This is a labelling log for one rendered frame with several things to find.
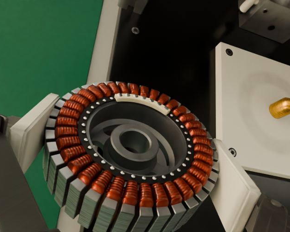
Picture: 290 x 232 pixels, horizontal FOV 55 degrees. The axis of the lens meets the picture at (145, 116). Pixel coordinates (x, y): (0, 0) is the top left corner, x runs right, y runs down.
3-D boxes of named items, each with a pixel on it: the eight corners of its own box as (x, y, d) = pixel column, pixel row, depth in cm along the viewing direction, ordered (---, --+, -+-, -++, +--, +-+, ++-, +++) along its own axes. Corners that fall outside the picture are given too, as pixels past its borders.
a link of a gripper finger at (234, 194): (249, 188, 14) (263, 192, 14) (212, 136, 20) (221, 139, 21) (226, 237, 15) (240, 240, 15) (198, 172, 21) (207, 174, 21)
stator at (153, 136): (205, 262, 16) (237, 233, 14) (11, 221, 15) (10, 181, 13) (193, 132, 25) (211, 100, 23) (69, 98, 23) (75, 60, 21)
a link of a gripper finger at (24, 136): (14, 188, 13) (-2, 185, 13) (51, 134, 20) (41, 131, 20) (26, 131, 12) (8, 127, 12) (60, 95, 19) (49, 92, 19)
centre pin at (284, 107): (282, 120, 33) (302, 112, 31) (269, 116, 32) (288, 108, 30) (281, 105, 34) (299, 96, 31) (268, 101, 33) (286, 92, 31)
